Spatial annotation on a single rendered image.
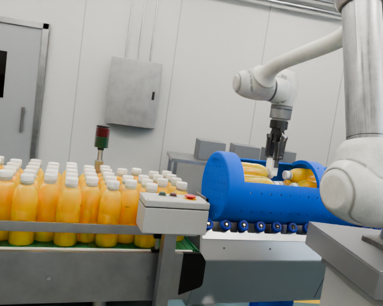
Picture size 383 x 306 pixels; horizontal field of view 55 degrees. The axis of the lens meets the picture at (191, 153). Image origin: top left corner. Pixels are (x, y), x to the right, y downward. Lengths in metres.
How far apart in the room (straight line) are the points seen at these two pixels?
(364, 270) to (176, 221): 0.51
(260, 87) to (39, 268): 0.98
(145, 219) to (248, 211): 0.49
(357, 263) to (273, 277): 0.64
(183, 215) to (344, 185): 0.47
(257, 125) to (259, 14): 1.44
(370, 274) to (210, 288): 0.71
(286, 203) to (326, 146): 3.97
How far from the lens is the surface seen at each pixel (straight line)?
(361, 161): 0.94
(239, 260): 1.48
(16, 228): 1.22
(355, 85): 1.03
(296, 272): 1.66
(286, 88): 1.55
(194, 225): 1.13
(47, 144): 4.94
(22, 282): 1.25
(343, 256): 1.08
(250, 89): 1.46
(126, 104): 4.56
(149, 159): 4.82
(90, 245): 1.26
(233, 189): 1.37
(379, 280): 0.98
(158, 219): 1.09
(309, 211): 1.58
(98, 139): 1.70
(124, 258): 1.24
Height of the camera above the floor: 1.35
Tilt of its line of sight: 5 degrees down
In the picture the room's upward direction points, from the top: 8 degrees clockwise
